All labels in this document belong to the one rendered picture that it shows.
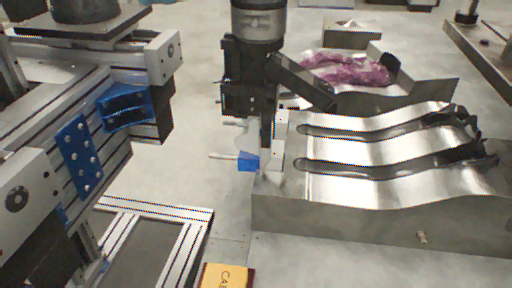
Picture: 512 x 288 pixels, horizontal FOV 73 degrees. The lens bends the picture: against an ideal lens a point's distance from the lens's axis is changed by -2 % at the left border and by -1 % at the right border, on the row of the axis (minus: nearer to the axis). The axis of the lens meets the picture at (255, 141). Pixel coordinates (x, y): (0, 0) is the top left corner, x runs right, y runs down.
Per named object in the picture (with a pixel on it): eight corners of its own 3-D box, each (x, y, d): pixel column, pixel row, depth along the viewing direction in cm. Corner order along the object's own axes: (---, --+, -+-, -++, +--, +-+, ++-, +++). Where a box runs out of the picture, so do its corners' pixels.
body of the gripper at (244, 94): (231, 96, 58) (228, 24, 51) (282, 100, 57) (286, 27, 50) (221, 120, 52) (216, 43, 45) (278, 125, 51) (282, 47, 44)
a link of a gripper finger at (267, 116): (261, 139, 56) (264, 87, 53) (272, 140, 56) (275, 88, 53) (257, 151, 52) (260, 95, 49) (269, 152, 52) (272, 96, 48)
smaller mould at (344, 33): (322, 48, 127) (324, 29, 122) (321, 34, 138) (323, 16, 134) (378, 51, 124) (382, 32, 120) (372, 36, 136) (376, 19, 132)
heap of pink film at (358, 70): (300, 100, 84) (303, 70, 79) (284, 69, 98) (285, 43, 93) (400, 93, 87) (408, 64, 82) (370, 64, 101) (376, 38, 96)
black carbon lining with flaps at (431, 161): (291, 180, 60) (295, 136, 54) (296, 128, 72) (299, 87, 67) (506, 201, 56) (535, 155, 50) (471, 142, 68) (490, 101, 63)
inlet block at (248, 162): (207, 175, 61) (204, 151, 58) (213, 157, 65) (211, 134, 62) (280, 182, 60) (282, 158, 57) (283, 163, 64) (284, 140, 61)
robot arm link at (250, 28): (289, -4, 48) (285, 13, 41) (287, 29, 50) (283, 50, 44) (236, -6, 49) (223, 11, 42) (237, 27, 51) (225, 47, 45)
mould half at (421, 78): (255, 133, 83) (255, 92, 77) (241, 83, 104) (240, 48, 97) (445, 115, 89) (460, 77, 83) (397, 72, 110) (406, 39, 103)
